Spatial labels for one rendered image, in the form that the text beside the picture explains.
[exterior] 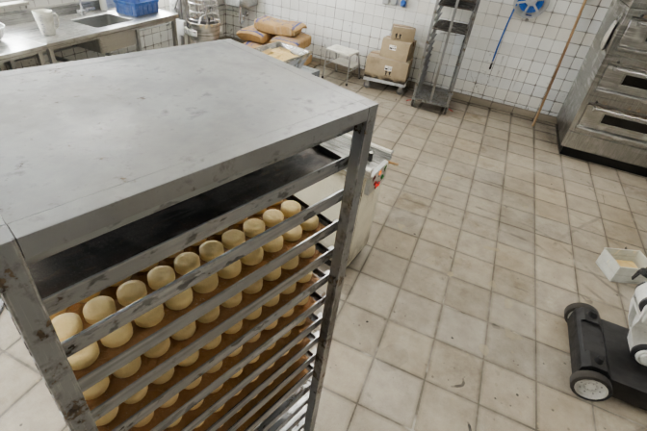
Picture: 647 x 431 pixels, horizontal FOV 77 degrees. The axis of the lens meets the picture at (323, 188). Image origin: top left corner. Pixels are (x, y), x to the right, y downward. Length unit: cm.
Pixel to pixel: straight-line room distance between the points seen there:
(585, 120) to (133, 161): 514
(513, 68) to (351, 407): 499
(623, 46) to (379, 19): 302
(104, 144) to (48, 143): 7
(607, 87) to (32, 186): 517
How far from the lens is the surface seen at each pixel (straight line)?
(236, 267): 85
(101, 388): 85
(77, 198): 54
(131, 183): 55
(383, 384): 252
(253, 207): 72
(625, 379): 299
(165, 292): 71
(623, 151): 567
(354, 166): 87
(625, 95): 535
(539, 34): 619
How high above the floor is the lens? 212
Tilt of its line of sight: 35 degrees down
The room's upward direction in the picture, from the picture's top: 8 degrees clockwise
